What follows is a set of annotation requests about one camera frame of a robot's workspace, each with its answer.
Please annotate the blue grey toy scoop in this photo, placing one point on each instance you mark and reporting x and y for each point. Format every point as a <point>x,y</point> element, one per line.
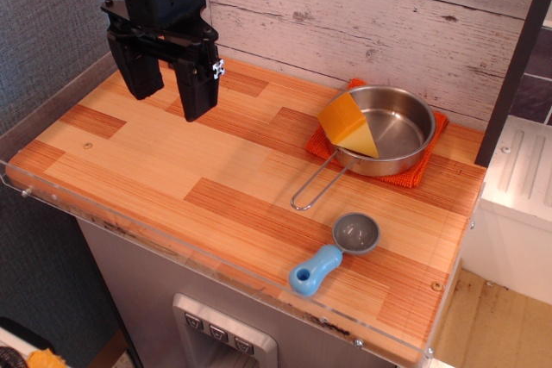
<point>353,234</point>

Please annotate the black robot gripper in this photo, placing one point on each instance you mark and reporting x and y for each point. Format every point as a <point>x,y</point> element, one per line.
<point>197,67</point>

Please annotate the grey toy fridge cabinet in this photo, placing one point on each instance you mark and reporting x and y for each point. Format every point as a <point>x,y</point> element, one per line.
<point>143,284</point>

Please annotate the stainless steel pan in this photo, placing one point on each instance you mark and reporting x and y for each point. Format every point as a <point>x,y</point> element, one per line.
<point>377,130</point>

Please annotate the orange yellow cheese wedge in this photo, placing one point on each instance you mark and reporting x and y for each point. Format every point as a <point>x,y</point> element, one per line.
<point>346,126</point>

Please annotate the orange object bottom left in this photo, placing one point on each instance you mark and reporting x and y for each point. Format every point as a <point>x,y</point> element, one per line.
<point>45,359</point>

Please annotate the dark vertical post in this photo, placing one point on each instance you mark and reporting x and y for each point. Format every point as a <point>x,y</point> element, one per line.
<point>527,39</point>

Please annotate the clear acrylic table guard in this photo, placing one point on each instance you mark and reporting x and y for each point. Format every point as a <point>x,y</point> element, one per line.
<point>250,251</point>

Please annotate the orange knitted cloth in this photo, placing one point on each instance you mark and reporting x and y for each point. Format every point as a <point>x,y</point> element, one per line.
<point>414,170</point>

